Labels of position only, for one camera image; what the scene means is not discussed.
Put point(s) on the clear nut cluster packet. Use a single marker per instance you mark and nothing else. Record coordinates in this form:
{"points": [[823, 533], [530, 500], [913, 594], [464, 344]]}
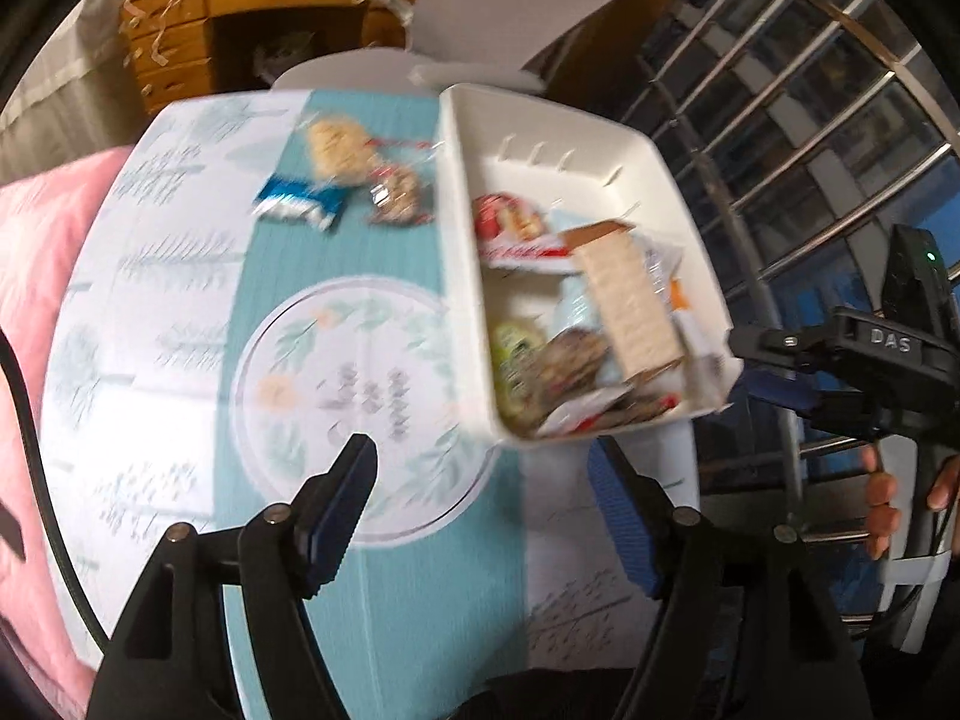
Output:
{"points": [[397, 191]]}

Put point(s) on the white plastic bin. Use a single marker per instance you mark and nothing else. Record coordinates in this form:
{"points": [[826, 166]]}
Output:
{"points": [[465, 277]]}

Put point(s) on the large clear bread bag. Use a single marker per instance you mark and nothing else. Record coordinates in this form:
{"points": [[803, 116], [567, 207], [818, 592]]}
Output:
{"points": [[574, 311]]}

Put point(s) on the pink blanket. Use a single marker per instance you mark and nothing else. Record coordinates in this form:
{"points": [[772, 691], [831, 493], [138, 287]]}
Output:
{"points": [[45, 240]]}

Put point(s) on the small red edged packet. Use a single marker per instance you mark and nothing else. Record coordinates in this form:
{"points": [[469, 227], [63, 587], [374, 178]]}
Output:
{"points": [[585, 412]]}

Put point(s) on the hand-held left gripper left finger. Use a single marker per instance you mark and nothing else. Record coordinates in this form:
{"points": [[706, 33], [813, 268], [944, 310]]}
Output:
{"points": [[341, 510]]}

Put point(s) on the red white snack packet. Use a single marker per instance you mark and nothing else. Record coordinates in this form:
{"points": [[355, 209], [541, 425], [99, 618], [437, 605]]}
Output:
{"points": [[510, 229]]}

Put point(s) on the clear cracker packet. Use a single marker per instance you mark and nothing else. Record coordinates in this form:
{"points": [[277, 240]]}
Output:
{"points": [[630, 300]]}

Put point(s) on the wooden desk with drawers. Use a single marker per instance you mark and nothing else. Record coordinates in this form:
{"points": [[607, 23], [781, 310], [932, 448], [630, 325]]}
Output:
{"points": [[187, 30]]}

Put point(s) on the small green packet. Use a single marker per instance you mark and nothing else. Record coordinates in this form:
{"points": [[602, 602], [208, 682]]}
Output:
{"points": [[516, 345]]}

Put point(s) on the person's right hand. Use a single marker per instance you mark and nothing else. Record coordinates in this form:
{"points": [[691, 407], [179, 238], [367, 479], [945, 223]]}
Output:
{"points": [[881, 495]]}

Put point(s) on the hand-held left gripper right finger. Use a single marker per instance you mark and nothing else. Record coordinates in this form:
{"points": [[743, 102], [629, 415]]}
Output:
{"points": [[622, 525]]}

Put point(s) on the metal window grille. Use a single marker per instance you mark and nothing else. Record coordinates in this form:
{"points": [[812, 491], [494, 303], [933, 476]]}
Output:
{"points": [[789, 465]]}

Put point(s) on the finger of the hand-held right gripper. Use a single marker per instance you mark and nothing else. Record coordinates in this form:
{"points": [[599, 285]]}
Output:
{"points": [[787, 345], [780, 394]]}

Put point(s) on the dark brown biscuit packet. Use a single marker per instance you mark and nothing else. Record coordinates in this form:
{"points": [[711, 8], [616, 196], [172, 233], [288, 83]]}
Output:
{"points": [[570, 364]]}

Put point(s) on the clear bread roll packet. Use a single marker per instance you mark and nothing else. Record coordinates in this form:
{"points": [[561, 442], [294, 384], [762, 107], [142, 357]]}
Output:
{"points": [[341, 150]]}

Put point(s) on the crumpled grey plastic bag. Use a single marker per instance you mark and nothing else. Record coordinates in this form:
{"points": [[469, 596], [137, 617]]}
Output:
{"points": [[281, 52]]}

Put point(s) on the orange white snack packet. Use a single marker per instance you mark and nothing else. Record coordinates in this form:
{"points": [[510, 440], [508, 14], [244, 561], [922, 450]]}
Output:
{"points": [[679, 296]]}

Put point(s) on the blue white snack packet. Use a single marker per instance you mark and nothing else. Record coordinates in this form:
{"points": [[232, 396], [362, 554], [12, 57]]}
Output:
{"points": [[300, 202]]}

